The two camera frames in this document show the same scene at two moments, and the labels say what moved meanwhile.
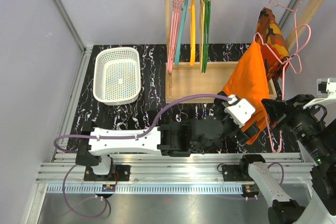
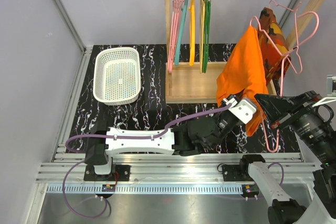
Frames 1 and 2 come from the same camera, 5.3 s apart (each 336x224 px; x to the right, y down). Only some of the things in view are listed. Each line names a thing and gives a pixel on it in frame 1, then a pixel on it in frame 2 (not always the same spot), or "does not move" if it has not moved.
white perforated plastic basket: x=116 y=75 does not move
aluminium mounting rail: x=167 y=173 does not move
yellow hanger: x=192 y=11 does not move
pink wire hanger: x=296 y=56 → x=251 y=17
